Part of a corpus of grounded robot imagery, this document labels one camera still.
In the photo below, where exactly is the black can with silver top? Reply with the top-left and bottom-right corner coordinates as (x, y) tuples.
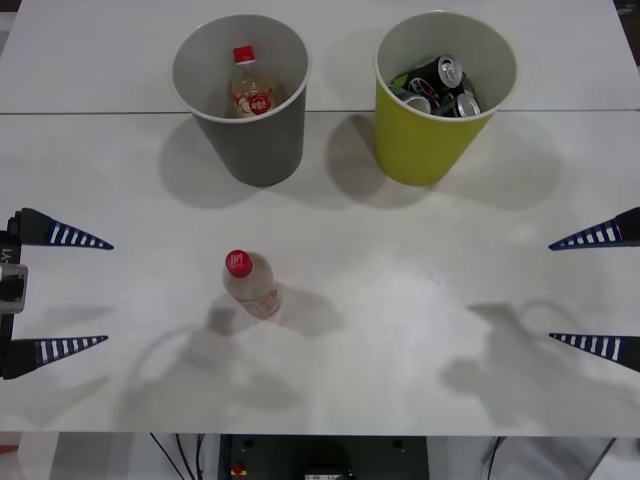
(407, 53), (465, 92)

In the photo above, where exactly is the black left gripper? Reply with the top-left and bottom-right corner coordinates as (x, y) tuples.
(0, 206), (115, 381)

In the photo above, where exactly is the clear bottle with apple label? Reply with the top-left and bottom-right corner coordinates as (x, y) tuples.
(229, 44), (278, 119)

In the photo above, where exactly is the yellow-green plastic waste bin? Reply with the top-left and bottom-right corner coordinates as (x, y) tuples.
(373, 9), (519, 188)

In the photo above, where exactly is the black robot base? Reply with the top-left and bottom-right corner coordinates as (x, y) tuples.
(218, 434), (430, 480)

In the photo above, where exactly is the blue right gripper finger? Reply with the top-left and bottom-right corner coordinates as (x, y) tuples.
(547, 206), (640, 252)
(547, 331), (640, 374)

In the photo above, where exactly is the silver-topped can with dark side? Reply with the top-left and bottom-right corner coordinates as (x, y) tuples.
(451, 90), (483, 118)

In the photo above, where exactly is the clear bottle with red cap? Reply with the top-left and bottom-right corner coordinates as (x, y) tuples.
(222, 248), (284, 321)

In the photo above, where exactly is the black can with red print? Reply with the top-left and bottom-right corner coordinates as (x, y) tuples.
(407, 74), (442, 100)

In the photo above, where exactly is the grey plastic waste bin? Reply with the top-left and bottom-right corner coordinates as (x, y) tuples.
(168, 13), (312, 188)

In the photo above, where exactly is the silver-topped can with grey side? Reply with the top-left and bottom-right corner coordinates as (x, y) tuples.
(387, 83), (434, 114)

